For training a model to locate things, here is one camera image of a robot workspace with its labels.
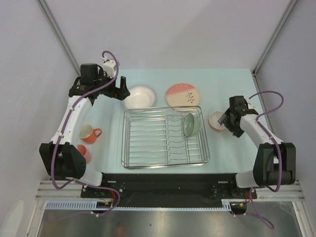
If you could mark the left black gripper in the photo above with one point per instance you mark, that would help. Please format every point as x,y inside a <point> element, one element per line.
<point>119,93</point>

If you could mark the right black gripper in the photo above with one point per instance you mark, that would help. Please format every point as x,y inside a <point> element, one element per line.
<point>225,119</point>

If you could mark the white orange ceramic bowl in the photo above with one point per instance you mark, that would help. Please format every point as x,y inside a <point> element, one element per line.
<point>213,120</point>

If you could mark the white scalloped plate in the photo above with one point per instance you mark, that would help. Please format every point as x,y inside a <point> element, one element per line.
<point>141,98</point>

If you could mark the green ceramic bowl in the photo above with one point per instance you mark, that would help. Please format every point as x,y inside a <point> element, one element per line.
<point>191,125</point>

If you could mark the pink cream floral plate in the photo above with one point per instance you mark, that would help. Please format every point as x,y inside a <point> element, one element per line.
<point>182,97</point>

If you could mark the metal wire dish rack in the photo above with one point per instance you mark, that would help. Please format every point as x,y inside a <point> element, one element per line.
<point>155,139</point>

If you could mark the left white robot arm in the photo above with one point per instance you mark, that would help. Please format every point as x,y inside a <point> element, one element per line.
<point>60,156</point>

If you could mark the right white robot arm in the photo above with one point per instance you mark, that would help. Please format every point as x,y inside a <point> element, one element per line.
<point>275,162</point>

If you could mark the pink cup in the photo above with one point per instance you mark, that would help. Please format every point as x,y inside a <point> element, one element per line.
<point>85,153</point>

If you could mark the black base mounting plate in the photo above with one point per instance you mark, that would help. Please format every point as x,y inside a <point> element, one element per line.
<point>197,191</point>

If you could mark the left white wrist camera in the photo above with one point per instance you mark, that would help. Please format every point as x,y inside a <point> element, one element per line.
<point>109,66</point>

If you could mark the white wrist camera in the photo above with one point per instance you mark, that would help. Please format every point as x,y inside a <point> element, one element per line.
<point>251,106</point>
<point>109,66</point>

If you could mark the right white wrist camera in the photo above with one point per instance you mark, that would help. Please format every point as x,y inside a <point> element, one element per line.
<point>251,106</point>

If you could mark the orange mug with handle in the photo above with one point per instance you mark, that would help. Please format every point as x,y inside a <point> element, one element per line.
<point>88,134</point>

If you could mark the aluminium frame rail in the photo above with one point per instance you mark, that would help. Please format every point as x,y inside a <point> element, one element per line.
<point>47,191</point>

